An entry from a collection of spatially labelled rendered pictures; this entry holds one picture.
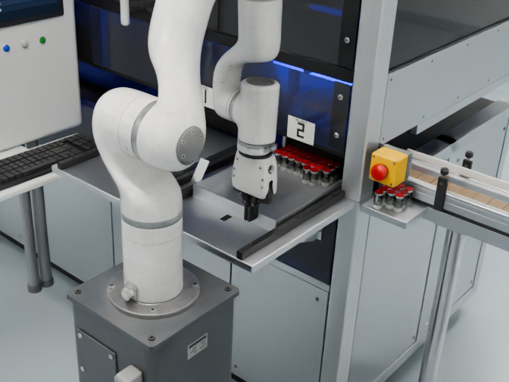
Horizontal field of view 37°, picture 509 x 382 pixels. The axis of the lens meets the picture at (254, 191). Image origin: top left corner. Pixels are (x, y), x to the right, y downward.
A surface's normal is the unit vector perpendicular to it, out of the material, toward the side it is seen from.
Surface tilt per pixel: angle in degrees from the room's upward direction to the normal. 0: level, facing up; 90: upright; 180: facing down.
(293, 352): 90
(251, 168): 89
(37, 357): 0
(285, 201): 0
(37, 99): 90
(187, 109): 61
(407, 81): 90
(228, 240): 0
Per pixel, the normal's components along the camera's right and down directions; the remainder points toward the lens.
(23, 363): 0.04, -0.88
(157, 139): -0.31, 0.13
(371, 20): -0.64, 0.33
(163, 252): 0.51, 0.43
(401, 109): 0.77, 0.33
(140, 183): 0.11, -0.51
